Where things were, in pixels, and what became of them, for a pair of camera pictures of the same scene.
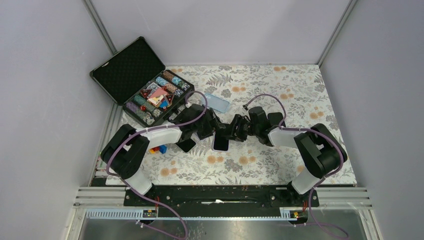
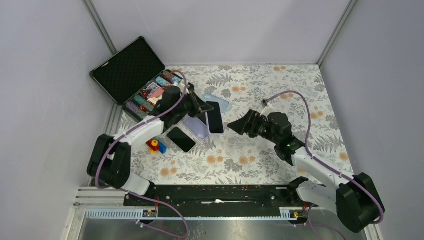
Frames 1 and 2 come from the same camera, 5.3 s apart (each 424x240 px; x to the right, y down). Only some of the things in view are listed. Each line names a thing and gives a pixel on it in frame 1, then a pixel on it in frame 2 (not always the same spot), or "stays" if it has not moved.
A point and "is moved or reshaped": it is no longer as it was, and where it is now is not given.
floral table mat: (297, 92) stays
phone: (186, 145) stays
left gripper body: (206, 127) to (189, 105)
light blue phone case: (217, 103) stays
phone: (221, 143) is moved or reshaped
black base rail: (222, 201) stays
